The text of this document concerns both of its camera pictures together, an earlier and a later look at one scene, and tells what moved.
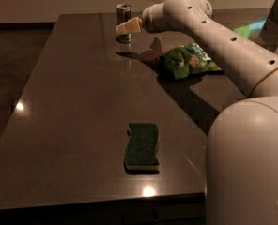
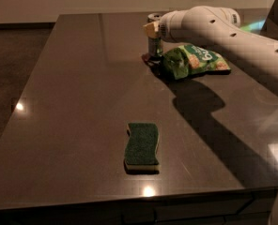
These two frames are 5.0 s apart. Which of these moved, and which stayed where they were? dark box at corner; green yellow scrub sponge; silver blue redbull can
Moved: silver blue redbull can
Stayed: green yellow scrub sponge; dark box at corner
